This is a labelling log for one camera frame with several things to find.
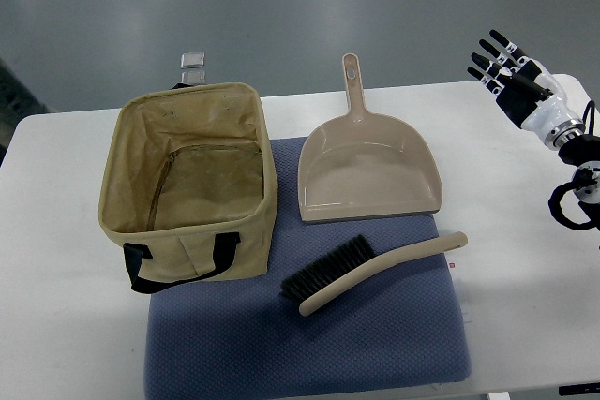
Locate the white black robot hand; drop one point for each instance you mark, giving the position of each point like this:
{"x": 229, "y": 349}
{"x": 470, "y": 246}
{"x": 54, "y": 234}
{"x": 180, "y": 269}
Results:
{"x": 526, "y": 92}

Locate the beige hand brush black bristles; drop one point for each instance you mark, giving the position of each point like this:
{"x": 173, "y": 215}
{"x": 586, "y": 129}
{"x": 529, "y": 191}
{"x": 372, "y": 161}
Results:
{"x": 343, "y": 268}

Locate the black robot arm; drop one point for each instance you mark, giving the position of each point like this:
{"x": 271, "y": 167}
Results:
{"x": 580, "y": 148}

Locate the beige plastic dustpan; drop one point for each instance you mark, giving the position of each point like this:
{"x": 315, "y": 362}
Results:
{"x": 364, "y": 164}

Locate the black table control panel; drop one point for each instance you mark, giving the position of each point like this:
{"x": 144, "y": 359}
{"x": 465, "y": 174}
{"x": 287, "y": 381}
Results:
{"x": 579, "y": 389}

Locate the upper clear floor marker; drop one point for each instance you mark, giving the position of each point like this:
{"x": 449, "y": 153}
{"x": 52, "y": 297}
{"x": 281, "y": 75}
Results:
{"x": 192, "y": 59}

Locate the blue textured mat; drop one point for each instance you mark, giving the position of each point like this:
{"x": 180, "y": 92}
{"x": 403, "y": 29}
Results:
{"x": 243, "y": 340}

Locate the yellow fabric bag black handles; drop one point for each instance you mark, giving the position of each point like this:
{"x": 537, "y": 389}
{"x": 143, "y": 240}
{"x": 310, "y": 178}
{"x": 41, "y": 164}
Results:
{"x": 190, "y": 191}

